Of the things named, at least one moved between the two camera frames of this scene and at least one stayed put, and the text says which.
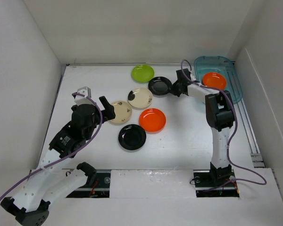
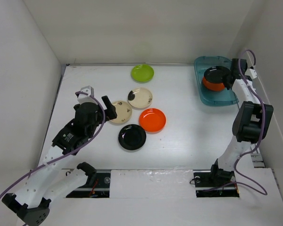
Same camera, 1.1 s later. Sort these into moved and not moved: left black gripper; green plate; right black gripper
Moved: right black gripper
Not moved: left black gripper; green plate
